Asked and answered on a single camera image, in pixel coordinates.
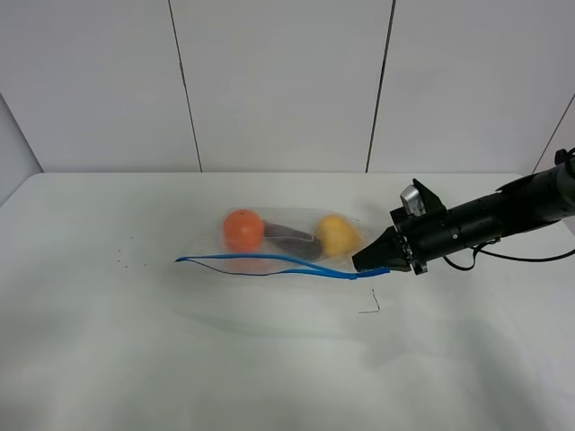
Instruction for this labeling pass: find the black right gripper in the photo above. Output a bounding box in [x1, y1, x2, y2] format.
[352, 179, 447, 275]

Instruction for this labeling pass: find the clear zip bag blue zipper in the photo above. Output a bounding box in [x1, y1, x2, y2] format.
[175, 207, 391, 280]

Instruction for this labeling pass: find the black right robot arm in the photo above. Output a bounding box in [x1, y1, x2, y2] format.
[352, 149, 574, 275]

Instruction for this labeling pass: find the yellow lemon fruit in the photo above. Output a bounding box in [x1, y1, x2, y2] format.
[315, 214, 364, 258]

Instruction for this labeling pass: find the dark purple eggplant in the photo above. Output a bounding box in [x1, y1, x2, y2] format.
[264, 221, 323, 261]

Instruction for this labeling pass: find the orange fruit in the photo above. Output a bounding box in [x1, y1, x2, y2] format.
[222, 209, 264, 253]

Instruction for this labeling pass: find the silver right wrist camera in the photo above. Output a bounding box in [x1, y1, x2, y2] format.
[400, 184, 426, 216]

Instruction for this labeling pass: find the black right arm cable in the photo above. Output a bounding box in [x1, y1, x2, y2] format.
[442, 237, 575, 271]

